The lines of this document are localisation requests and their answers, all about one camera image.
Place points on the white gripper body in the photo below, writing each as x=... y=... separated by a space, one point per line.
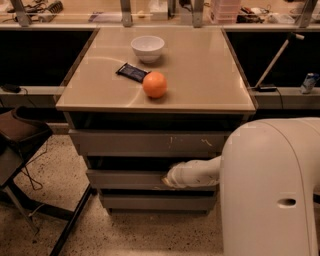
x=176 y=175

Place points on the brown chair left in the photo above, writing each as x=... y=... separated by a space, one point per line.
x=20 y=139

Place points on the orange fruit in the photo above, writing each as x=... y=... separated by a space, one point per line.
x=154 y=84

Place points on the blue white can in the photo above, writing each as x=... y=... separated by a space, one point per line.
x=309 y=83

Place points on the grey bottom drawer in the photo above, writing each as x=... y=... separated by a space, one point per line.
x=172 y=203

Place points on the white bowl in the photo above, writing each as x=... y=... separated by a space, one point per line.
x=147 y=49

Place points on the black power adapter left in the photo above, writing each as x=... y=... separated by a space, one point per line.
x=11 y=88

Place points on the grey top drawer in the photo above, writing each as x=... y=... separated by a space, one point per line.
x=181 y=144

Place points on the grey drawer cabinet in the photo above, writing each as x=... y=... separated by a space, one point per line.
x=205 y=92

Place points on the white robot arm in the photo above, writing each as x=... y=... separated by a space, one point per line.
x=267 y=174

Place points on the pink plastic container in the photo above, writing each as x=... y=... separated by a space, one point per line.
x=224 y=11

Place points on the black power adapter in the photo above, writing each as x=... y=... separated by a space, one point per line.
x=11 y=88
x=266 y=88

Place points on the black power adapter right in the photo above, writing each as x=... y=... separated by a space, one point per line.
x=266 y=88

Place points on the dark blue snack bar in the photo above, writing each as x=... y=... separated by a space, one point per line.
x=132 y=72

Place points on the white stick with black tip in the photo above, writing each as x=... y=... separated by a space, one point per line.
x=291 y=37

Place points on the grey drawer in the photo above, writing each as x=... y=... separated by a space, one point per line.
x=172 y=203
x=127 y=179
x=181 y=144

